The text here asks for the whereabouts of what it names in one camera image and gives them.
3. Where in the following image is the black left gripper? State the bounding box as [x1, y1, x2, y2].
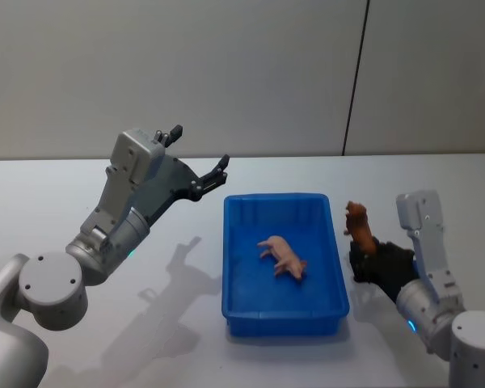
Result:
[131, 124, 231, 224]

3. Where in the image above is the brown toy animal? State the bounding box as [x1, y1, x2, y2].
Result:
[343, 200, 379, 256]

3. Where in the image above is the pink toy pig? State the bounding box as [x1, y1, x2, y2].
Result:
[256, 235, 310, 280]

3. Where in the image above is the blue plastic tray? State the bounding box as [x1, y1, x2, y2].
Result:
[221, 192, 351, 338]

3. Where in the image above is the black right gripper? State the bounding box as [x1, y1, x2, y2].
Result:
[348, 238, 420, 303]

